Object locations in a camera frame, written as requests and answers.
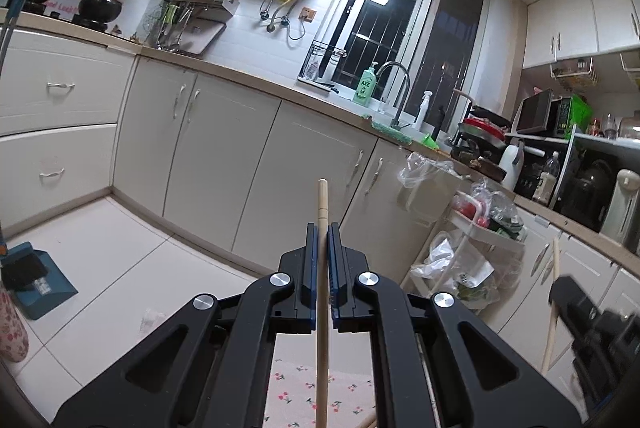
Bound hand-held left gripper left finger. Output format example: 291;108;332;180
50;222;320;428

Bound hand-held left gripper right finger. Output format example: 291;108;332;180
327;222;587;428

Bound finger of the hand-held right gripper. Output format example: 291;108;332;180
549;275;598;326

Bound wooden chopstick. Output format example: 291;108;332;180
541;235;562;375
315;179;331;428

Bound white utility cart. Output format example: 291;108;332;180
409;190;527;311

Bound white electric water boiler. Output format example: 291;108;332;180
599;168;640;255

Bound black rice cooker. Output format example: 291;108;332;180
570;158;617;230

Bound bag of vegetables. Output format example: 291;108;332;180
452;178;527;241

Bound white plastic bag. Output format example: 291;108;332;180
410;230;497;310

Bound clear plastic bottle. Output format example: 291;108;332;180
531;151;561;205

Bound cherry print tablecloth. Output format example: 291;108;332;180
264;357;376;428

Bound clear hanging plastic bag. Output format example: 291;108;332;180
397;151;472;227

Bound white jug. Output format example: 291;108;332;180
499;143;527;192

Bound white base cabinets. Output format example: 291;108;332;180
0;27;640;389

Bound green dishcloth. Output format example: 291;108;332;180
369;117;414;145

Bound white spray bottle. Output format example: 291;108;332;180
413;90;434;130

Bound green box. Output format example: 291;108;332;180
564;94;594;140

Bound stack of pots and pans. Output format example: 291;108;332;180
450;89;514;183

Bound green dish soap bottle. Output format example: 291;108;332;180
352;62;379;107

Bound black microwave oven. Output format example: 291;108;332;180
515;88;577;140

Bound steel kitchen faucet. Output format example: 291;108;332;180
375;61;412;130

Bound barred kitchen window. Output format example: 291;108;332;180
312;0;492;146

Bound white cutting board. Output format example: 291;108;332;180
178;19;229;58

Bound blue dustpan with brush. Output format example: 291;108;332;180
0;240;80;322

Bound pink floral cloth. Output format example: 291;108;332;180
0;283;29;363

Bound black wire rack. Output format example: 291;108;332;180
299;40;347;85

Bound wire hanging basket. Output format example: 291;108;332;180
549;57;602;92

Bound water heater hoses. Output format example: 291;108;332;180
258;0;307;42

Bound white wall cabinets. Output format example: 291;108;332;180
521;0;640;70

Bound metal wall rack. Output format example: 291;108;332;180
162;0;239;23

